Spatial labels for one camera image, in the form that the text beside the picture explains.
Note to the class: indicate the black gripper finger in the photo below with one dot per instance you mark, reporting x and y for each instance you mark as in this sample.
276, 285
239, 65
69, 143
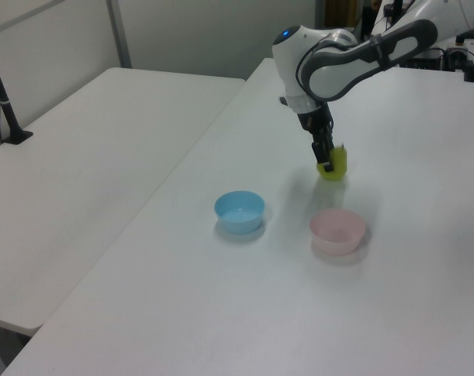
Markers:
323, 156
342, 148

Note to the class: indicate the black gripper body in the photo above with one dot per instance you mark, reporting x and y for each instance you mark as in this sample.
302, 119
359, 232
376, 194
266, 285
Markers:
317, 121

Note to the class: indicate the green pear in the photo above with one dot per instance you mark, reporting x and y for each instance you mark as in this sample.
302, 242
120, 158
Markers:
339, 167

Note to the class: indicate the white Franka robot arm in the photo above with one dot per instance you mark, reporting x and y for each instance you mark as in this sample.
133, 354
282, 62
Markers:
330, 74

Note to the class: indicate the pink plastic bowl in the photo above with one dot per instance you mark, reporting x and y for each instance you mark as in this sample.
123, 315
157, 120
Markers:
337, 233

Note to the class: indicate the light blue plastic bowl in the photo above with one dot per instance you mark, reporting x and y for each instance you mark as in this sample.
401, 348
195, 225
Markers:
239, 215

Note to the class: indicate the dark equipment box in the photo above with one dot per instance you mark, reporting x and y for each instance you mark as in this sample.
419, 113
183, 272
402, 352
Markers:
452, 56

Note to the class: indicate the white side table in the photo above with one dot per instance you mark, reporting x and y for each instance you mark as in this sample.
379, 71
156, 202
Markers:
84, 176

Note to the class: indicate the black pole with foot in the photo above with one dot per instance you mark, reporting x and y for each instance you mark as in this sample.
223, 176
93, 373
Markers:
7, 113

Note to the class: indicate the grey partition post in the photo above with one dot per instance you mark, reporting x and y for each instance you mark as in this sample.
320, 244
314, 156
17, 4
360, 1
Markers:
120, 31

